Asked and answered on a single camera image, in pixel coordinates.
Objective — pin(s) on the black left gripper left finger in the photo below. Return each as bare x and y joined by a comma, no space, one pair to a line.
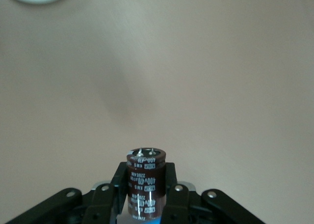
98,204

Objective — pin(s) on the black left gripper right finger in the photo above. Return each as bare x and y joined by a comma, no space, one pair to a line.
179,204

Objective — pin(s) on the brown cylindrical capacitor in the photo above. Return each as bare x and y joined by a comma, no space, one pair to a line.
144,179

